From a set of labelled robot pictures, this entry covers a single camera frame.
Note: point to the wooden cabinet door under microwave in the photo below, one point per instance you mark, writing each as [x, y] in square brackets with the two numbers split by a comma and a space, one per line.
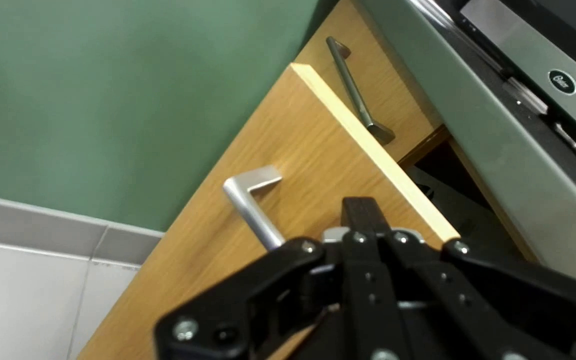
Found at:
[398, 72]

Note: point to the stainless steel appliance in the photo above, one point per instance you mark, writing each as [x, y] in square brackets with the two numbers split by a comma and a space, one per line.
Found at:
[501, 146]

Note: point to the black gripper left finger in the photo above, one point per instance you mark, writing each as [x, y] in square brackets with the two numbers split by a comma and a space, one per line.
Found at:
[281, 287]

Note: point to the black microwave oven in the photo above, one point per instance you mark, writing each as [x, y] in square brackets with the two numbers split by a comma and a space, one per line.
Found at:
[535, 53]

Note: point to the wooden cabinet door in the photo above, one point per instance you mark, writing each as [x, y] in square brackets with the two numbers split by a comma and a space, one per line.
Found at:
[398, 72]
[289, 146]

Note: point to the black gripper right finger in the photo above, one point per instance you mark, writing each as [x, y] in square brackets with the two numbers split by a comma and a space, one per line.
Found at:
[475, 293]

